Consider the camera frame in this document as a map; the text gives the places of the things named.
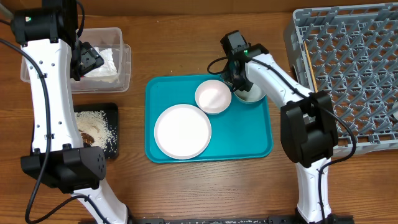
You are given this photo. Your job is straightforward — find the white napkin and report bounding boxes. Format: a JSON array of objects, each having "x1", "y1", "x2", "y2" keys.
[{"x1": 84, "y1": 47, "x2": 118, "y2": 77}]

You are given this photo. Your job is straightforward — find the grey-green bowl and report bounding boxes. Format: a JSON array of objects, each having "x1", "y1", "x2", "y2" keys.
[{"x1": 234, "y1": 84, "x2": 266, "y2": 104}]

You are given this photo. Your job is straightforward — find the pink shallow bowl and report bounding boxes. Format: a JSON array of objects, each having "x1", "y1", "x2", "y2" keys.
[{"x1": 195, "y1": 80, "x2": 232, "y2": 114}]

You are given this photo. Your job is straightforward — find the rice grains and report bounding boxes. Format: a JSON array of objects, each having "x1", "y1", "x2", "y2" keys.
[{"x1": 75, "y1": 111, "x2": 118, "y2": 158}]

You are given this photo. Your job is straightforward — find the large white plate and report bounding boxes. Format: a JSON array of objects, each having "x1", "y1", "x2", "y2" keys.
[{"x1": 154, "y1": 104, "x2": 212, "y2": 160}]

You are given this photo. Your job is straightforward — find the wooden chopstick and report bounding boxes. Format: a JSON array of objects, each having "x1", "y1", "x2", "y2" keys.
[{"x1": 303, "y1": 41, "x2": 318, "y2": 93}]

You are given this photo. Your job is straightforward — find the brown food scrap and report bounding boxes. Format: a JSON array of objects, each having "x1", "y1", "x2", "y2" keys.
[{"x1": 80, "y1": 133, "x2": 95, "y2": 146}]

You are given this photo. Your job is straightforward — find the small white cup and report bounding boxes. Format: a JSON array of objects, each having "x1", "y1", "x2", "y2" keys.
[{"x1": 391, "y1": 101, "x2": 398, "y2": 122}]

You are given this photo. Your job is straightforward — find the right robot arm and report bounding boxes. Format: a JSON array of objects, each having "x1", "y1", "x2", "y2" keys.
[{"x1": 220, "y1": 30, "x2": 338, "y2": 223}]

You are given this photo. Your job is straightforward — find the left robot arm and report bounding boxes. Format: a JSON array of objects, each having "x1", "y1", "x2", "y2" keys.
[{"x1": 10, "y1": 1, "x2": 134, "y2": 223}]

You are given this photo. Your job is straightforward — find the grey dishwasher rack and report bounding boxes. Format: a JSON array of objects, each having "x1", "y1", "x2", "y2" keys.
[{"x1": 284, "y1": 2, "x2": 397, "y2": 156}]

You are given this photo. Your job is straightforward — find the clear plastic bin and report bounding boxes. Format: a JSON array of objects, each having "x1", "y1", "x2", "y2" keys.
[{"x1": 21, "y1": 27, "x2": 132, "y2": 94}]

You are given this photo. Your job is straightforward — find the teal serving tray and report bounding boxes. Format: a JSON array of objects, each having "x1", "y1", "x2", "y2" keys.
[{"x1": 145, "y1": 74, "x2": 273, "y2": 164}]

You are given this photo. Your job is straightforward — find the black plastic tray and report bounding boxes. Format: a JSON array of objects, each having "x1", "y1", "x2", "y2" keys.
[{"x1": 74, "y1": 103, "x2": 119, "y2": 159}]

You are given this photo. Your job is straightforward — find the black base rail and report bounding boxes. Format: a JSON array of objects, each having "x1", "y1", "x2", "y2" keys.
[{"x1": 135, "y1": 215, "x2": 305, "y2": 224}]

